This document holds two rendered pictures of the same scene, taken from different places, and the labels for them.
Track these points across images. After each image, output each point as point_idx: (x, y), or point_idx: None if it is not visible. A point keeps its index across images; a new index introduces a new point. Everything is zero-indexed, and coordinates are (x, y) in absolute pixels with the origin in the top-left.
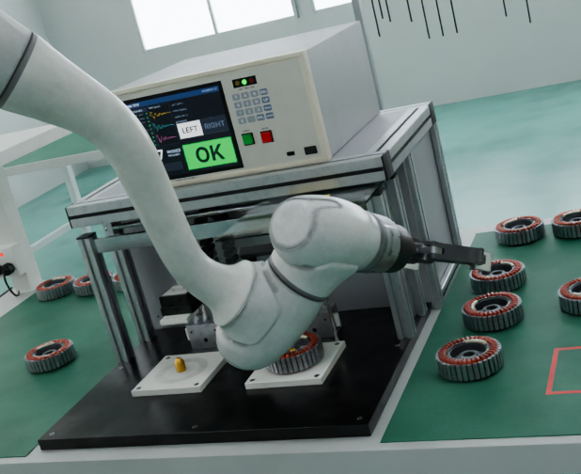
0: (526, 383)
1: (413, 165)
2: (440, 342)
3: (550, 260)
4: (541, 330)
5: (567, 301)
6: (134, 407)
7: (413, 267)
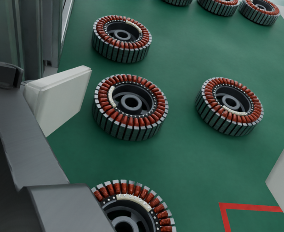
0: None
1: None
2: (62, 149)
3: (160, 26)
4: (189, 152)
5: (218, 117)
6: None
7: (70, 115)
